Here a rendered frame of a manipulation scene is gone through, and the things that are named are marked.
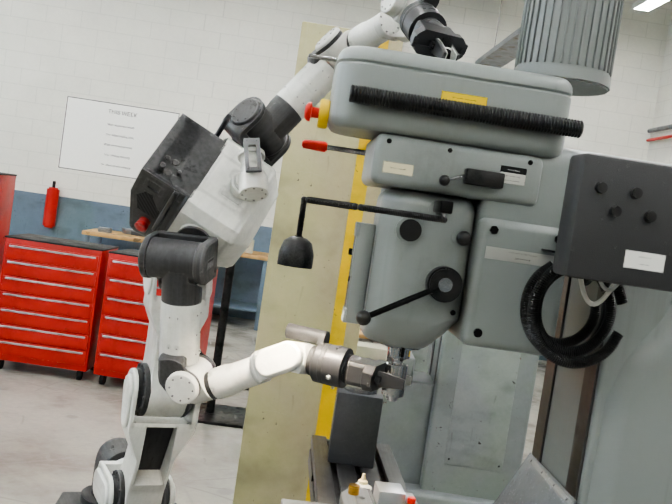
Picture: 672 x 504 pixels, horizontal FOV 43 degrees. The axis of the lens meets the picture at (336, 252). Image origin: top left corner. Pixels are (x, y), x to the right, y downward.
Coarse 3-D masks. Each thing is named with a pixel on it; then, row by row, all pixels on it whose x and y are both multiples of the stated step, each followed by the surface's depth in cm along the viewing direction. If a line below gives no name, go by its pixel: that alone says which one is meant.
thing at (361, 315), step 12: (432, 276) 164; (444, 276) 165; (456, 276) 165; (432, 288) 165; (444, 288) 164; (456, 288) 165; (408, 300) 164; (444, 300) 165; (360, 312) 164; (372, 312) 164; (384, 312) 165; (360, 324) 164
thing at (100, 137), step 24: (72, 120) 1052; (96, 120) 1053; (120, 120) 1055; (144, 120) 1056; (168, 120) 1058; (72, 144) 1053; (96, 144) 1055; (120, 144) 1056; (144, 144) 1058; (72, 168) 1055; (96, 168) 1057; (120, 168) 1058
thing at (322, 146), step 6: (306, 144) 184; (312, 144) 184; (318, 144) 184; (324, 144) 184; (318, 150) 184; (324, 150) 184; (330, 150) 185; (336, 150) 184; (342, 150) 184; (348, 150) 184; (354, 150) 185; (360, 150) 185
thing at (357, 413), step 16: (336, 400) 221; (352, 400) 219; (368, 400) 219; (336, 416) 219; (352, 416) 219; (368, 416) 219; (336, 432) 220; (352, 432) 219; (368, 432) 219; (336, 448) 220; (352, 448) 220; (368, 448) 220; (352, 464) 220; (368, 464) 220
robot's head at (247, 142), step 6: (246, 138) 189; (252, 138) 190; (258, 138) 190; (246, 144) 189; (252, 144) 189; (258, 144) 189; (240, 150) 191; (246, 150) 188; (258, 150) 188; (246, 156) 187; (258, 156) 188; (246, 162) 187; (258, 162) 187; (246, 168) 186; (252, 168) 186; (258, 168) 186
